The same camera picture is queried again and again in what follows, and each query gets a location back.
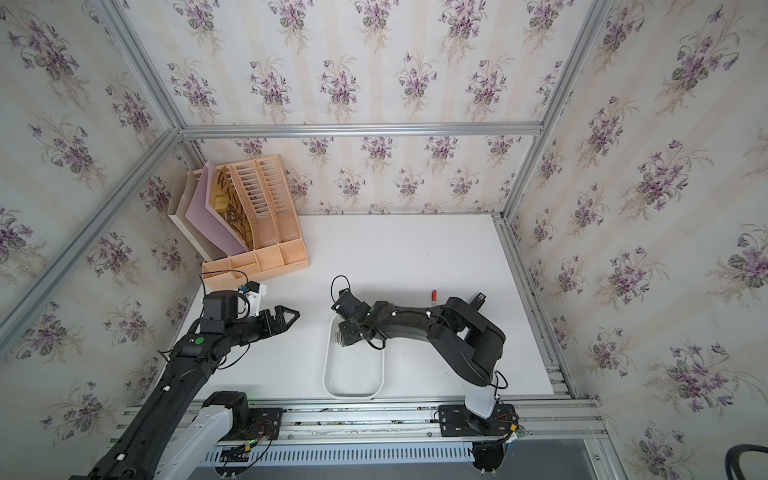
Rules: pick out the white plastic storage box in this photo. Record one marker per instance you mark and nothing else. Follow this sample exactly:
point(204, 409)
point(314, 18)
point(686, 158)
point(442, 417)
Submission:
point(354, 372)

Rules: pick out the patterned brown book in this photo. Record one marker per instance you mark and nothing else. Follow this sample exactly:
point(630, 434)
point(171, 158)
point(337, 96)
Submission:
point(228, 206)

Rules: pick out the black rectangular object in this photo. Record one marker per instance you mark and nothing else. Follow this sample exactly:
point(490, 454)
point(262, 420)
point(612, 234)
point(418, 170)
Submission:
point(478, 301)

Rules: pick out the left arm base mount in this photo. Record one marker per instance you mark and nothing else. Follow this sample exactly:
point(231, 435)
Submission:
point(224, 416)

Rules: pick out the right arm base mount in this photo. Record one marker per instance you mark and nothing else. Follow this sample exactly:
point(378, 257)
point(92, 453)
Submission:
point(493, 424)

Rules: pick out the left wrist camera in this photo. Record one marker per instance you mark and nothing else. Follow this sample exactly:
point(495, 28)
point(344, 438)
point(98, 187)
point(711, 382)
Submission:
point(252, 293)

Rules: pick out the aluminium front rail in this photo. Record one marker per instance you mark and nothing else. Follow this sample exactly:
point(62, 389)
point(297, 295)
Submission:
point(402, 422)

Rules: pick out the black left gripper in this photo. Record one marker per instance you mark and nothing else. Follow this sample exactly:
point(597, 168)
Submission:
point(277, 324)

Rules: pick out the white ribbed cable duct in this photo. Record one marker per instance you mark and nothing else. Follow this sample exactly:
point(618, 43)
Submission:
point(348, 454)

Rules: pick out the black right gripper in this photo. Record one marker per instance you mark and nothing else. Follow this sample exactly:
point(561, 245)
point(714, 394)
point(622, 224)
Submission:
point(343, 337)

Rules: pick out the peach plastic desk organizer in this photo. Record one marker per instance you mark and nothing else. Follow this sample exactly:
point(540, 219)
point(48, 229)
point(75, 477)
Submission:
point(279, 247)

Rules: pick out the beige folder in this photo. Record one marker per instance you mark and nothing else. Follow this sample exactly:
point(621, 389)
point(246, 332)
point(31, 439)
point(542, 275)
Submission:
point(182, 191)

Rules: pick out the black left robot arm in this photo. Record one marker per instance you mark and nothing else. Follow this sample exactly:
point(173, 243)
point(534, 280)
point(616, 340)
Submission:
point(150, 447)

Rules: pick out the purple folder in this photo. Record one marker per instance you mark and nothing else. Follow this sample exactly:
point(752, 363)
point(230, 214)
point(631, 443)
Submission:
point(211, 225)

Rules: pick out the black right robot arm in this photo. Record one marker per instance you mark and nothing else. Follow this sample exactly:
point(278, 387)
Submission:
point(466, 340)

